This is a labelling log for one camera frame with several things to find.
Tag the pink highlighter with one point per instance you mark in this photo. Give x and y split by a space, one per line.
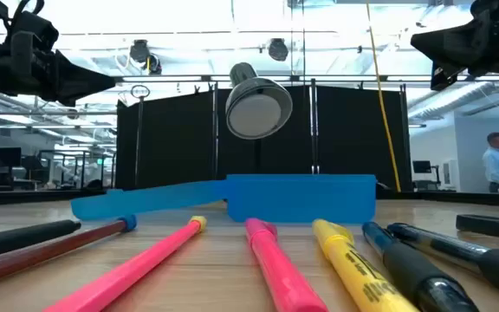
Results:
280 268

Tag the black overhead frame bar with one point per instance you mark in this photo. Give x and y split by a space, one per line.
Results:
340 78

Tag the black tape dispenser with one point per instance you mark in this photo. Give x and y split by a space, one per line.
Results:
256 108

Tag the black stand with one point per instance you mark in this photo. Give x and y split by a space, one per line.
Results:
139 138

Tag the yellow highlighter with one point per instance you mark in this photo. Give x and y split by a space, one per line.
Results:
358 273

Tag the black monitor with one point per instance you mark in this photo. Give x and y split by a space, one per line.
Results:
422 166

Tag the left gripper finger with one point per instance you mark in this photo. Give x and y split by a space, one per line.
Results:
82 93
76 73

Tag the black ceiling spotlight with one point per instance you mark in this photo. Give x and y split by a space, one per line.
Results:
278 49
139 51

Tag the brown pencil with blue eraser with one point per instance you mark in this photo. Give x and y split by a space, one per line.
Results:
50 249

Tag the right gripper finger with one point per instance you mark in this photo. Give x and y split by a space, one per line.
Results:
462 32
466 54

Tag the black marker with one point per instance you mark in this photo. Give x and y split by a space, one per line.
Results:
20 238

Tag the pink pencil with yellow eraser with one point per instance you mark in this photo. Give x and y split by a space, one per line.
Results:
132 268

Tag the black partition screen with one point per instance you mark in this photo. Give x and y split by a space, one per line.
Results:
176 138

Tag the blue plastic supply box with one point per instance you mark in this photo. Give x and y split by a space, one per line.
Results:
301 199

